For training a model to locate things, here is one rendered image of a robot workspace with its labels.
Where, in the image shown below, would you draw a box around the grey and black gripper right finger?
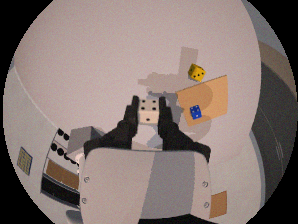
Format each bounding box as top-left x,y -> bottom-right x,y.
158,97 -> 211,163

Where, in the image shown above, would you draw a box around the yellow die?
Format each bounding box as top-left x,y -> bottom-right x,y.
188,64 -> 206,82

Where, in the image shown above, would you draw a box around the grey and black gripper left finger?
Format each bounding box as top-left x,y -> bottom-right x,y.
83,95 -> 139,159

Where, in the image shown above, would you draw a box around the orange mat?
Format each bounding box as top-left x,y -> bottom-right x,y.
175,75 -> 228,127

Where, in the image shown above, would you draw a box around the white die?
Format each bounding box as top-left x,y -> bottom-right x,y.
138,99 -> 159,126

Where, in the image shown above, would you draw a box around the blue die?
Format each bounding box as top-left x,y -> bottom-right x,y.
190,105 -> 202,120

